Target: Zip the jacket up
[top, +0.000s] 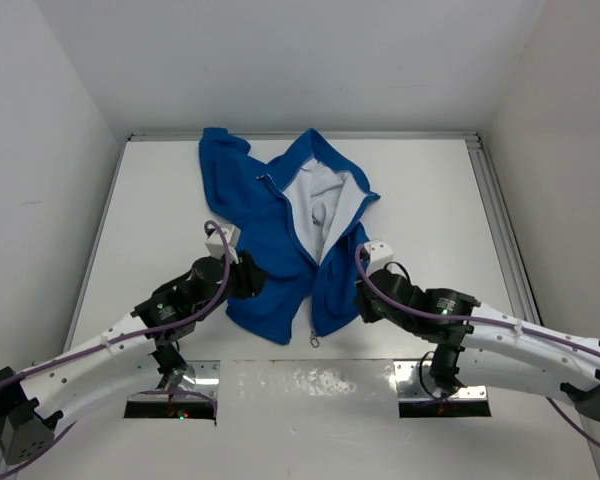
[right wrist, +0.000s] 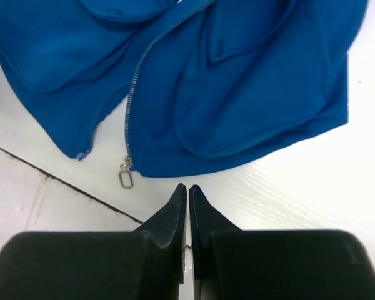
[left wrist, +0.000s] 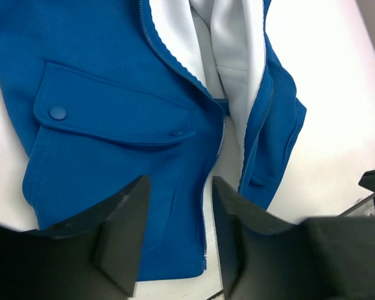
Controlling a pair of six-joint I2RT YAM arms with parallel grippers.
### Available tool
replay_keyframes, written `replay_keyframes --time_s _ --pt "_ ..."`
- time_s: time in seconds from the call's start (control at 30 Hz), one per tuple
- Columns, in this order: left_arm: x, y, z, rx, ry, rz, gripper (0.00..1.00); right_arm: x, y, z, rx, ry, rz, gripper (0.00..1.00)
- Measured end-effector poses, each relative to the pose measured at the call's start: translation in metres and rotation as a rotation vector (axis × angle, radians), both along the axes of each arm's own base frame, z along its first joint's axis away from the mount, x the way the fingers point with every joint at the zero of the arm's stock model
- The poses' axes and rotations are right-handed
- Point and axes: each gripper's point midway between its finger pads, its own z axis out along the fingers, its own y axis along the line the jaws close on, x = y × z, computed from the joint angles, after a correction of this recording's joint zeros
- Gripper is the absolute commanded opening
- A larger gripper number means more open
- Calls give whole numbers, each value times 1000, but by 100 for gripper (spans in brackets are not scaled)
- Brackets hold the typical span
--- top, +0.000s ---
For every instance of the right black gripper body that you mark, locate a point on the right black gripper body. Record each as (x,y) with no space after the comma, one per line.
(369,313)

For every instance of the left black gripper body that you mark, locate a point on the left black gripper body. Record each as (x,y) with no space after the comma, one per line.
(239,282)

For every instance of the blue zip-up jacket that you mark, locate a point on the blue zip-up jacket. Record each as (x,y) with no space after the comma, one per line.
(299,217)

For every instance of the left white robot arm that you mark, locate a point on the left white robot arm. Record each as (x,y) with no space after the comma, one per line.
(134,355)

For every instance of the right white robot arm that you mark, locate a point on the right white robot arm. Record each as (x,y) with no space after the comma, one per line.
(477,345)

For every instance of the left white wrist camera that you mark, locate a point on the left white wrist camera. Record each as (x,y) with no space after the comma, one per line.
(223,240)

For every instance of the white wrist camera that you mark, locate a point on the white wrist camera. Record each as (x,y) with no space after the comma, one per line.
(223,240)
(376,254)

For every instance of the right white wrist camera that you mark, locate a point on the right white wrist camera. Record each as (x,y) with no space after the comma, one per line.
(376,254)

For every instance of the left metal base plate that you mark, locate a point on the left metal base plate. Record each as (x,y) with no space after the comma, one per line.
(188,393)

